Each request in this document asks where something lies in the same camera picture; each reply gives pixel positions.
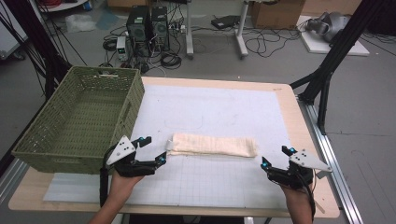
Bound small white power supply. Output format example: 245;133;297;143
115;35;131;62

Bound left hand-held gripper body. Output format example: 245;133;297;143
106;134;157;178

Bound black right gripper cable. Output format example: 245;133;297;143
295;173;318;219

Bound white round table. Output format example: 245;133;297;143
36;0;92;13

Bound white floor board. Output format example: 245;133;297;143
296;14;371;57

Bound clear plastic bag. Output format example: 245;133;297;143
64;13;98;34

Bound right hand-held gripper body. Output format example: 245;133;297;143
267;148;333;190

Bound cream towel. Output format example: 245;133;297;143
165;133;260;159

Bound small cardboard box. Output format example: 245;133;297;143
106;0;148;9

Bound person's right hand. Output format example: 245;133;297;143
277;183;313;203

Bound loose black floor cables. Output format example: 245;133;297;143
243;27;303;59

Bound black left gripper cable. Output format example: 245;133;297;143
99;145;118;208

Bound white power strip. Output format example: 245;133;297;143
167;22;188;34

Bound flat black device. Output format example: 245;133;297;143
210;15;241;31

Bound person's left hand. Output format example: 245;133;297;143
108;170;146;203

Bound coiled black cable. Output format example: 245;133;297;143
160;51;183;71

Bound black computer tower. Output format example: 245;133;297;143
125;6;154;58
150;6;171;52

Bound green woven basket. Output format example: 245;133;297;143
11;65;146;175

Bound aluminium rail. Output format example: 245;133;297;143
0;158;30;198
298;98;364;224

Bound white gridded mat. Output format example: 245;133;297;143
42;83;292;210

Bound black metal stand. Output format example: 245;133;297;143
2;0;73;101
289;0;388;136

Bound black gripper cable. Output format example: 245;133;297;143
99;145;118;208
295;173;318;219

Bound white desk leg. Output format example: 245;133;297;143
184;0;195;60
234;0;250;60

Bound large cardboard box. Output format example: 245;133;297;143
249;0;306;31

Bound grey robot head shell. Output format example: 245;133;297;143
305;11;352;43

